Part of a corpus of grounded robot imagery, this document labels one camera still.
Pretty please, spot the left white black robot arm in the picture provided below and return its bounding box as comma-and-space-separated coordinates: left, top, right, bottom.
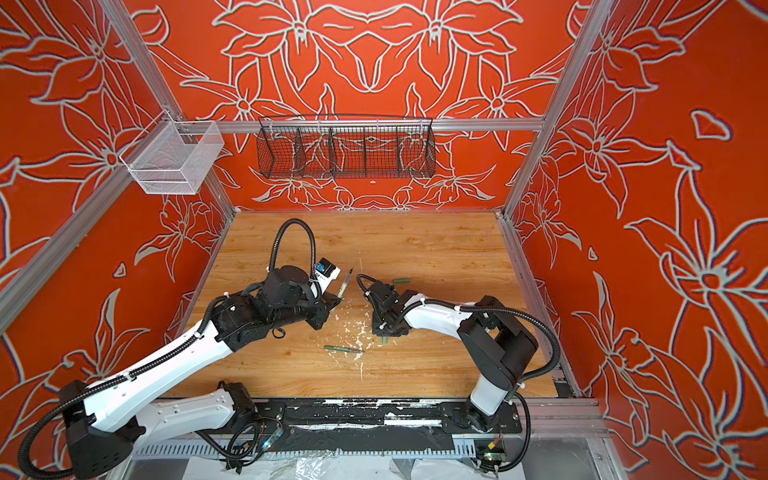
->
17, 218, 341, 479

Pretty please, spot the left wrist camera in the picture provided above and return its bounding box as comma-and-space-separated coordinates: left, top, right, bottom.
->
314, 257, 341, 282

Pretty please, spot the clear plastic bin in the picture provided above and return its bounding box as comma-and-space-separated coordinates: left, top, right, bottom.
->
120, 120, 224, 195

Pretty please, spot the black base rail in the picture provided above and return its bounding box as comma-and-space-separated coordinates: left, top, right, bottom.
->
202, 397, 523, 436

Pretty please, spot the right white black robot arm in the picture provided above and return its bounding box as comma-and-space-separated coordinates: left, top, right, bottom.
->
356, 274, 562, 432

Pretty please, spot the left base cable bundle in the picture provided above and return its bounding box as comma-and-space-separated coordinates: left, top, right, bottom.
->
197, 413, 283, 475

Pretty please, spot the dark green pen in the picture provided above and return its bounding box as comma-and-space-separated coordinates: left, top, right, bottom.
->
324, 345, 364, 355

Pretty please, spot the light green pen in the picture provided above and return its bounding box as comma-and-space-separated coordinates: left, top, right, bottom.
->
338, 267, 354, 299

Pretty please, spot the black wire basket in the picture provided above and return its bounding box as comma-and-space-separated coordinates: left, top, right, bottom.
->
256, 115, 437, 179

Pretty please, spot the right base cable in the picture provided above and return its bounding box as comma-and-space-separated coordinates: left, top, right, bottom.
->
476, 392, 533, 475

